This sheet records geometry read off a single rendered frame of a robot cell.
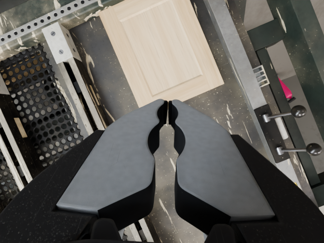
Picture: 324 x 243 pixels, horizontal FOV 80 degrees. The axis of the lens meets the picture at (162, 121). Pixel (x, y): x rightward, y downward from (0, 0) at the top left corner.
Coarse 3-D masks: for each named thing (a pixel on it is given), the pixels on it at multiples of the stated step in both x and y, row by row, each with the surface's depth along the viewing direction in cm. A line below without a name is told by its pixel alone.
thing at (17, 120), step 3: (15, 120) 71; (18, 120) 72; (18, 123) 72; (21, 123) 73; (18, 126) 71; (21, 126) 72; (21, 129) 72; (21, 132) 71; (24, 132) 73; (24, 135) 72
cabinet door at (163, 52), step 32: (128, 0) 68; (160, 0) 68; (128, 32) 69; (160, 32) 69; (192, 32) 68; (128, 64) 69; (160, 64) 69; (192, 64) 69; (160, 96) 70; (192, 96) 69
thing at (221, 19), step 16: (208, 0) 66; (224, 0) 65; (224, 16) 66; (224, 32) 66; (224, 48) 69; (240, 48) 66; (240, 64) 66; (240, 80) 67; (256, 80) 66; (256, 96) 66; (256, 128) 70; (272, 160) 69; (288, 160) 67; (288, 176) 67
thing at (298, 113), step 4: (292, 108) 57; (296, 108) 55; (300, 108) 55; (304, 108) 55; (284, 112) 60; (288, 112) 59; (292, 112) 56; (296, 112) 55; (300, 112) 55; (304, 112) 55; (264, 116) 65; (268, 116) 65; (272, 116) 63; (276, 116) 62; (280, 116) 61; (296, 116) 56; (300, 116) 55; (264, 120) 65; (268, 120) 65
